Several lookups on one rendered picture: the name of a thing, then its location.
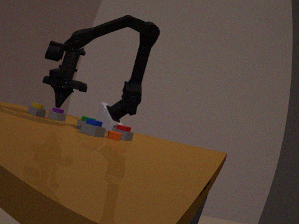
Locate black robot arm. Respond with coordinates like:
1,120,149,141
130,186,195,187
45,15,160,123

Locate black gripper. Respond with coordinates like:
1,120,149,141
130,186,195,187
43,62,87,108

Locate orange block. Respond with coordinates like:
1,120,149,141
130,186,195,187
108,130,121,141

